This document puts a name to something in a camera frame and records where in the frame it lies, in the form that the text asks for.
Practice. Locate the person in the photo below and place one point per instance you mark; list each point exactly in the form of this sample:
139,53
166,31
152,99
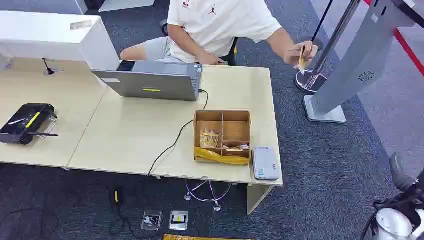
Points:
215,23

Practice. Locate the yellow sheet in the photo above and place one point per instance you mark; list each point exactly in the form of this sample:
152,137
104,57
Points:
205,237

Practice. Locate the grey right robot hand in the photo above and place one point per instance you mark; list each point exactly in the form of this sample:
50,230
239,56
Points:
400,172

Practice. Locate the person's left hand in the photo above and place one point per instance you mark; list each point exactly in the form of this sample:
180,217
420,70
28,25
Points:
296,54

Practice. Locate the white cabinet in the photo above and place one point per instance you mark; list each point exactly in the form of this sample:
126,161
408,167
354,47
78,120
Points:
49,36

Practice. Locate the person's right hand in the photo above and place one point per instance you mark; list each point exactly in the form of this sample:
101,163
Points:
209,59

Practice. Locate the small stack of cards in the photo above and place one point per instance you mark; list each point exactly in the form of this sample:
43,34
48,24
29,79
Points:
236,147

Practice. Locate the black office chair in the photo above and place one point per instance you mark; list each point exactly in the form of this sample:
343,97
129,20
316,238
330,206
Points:
232,54

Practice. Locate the grey laptop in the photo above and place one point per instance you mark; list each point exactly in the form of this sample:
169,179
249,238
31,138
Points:
155,84

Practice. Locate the red barrier belt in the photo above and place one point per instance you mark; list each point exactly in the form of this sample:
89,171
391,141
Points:
409,51

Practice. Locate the wooden card box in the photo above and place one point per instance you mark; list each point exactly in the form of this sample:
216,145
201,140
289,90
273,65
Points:
236,130

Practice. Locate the thin black pole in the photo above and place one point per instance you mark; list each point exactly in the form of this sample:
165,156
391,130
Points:
322,21

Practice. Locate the black router with antennas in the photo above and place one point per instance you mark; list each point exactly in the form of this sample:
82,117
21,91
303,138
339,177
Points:
24,123

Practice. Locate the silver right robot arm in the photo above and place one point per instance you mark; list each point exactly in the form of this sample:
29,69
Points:
396,223

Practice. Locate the yellow tape strip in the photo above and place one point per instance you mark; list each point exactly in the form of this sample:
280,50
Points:
218,157

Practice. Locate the chrome stool base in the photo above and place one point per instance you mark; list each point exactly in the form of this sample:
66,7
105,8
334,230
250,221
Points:
212,193

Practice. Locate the silver floor socket open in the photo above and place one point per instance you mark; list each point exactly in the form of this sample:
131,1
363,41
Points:
151,220

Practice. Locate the chrome stanchion post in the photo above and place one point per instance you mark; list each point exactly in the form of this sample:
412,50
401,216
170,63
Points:
313,78

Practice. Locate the grey kiosk stand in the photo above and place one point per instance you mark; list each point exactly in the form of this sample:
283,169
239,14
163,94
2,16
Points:
354,56

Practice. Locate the silver floor socket yellow label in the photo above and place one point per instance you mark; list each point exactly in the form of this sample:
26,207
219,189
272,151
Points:
178,220

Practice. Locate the white panel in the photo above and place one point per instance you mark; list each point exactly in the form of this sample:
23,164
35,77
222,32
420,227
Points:
126,4

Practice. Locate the yellow card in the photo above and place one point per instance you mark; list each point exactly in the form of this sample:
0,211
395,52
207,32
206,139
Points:
302,61

